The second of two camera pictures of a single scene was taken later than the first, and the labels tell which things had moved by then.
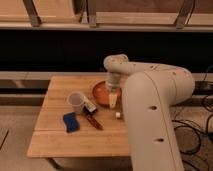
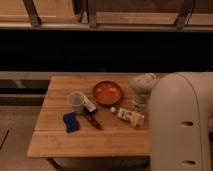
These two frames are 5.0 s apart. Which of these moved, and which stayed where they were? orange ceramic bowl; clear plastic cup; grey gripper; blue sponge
Moved: grey gripper
Stayed: blue sponge; orange ceramic bowl; clear plastic cup
